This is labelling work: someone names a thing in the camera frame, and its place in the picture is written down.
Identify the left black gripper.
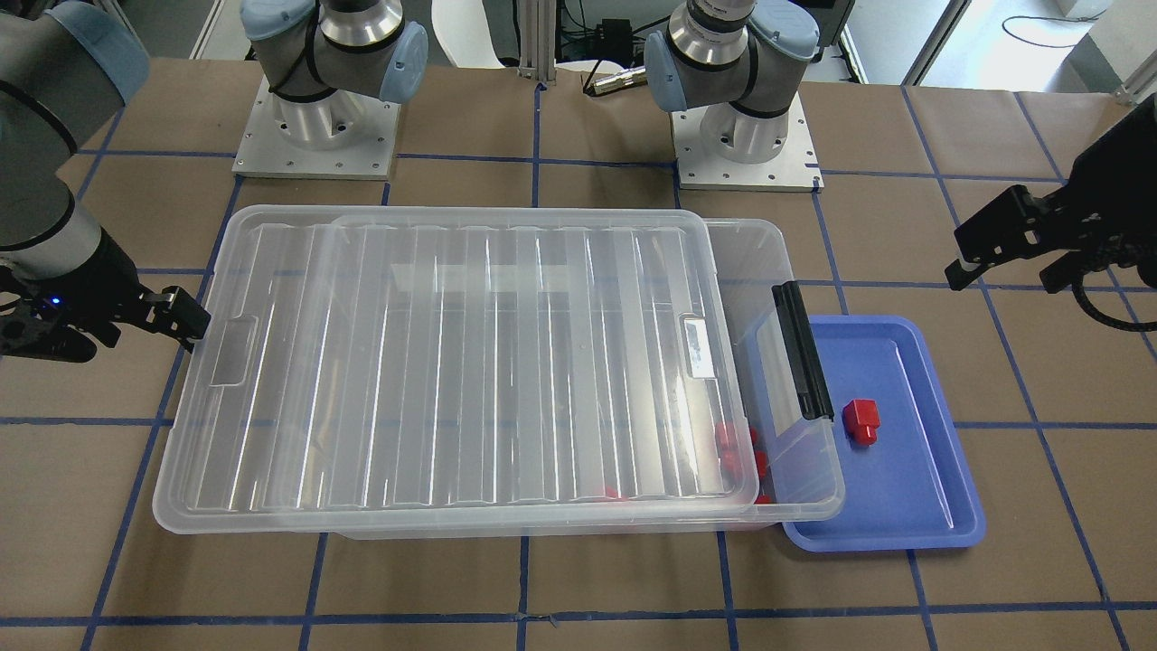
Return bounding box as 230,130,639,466
945,96,1156,294

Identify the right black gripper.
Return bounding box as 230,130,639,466
1,231,211,363

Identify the clear plastic box lid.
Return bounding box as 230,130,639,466
152,204,760,535

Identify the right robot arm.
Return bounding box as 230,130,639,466
1,1,429,363

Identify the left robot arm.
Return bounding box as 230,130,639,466
644,1,1156,293

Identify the blue plastic tray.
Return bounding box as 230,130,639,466
784,315,987,552

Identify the clear plastic storage box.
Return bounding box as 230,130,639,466
271,215,847,542

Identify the black box latch handle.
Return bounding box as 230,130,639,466
772,280,834,420

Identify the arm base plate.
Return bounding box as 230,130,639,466
233,79,401,182
671,94,825,193

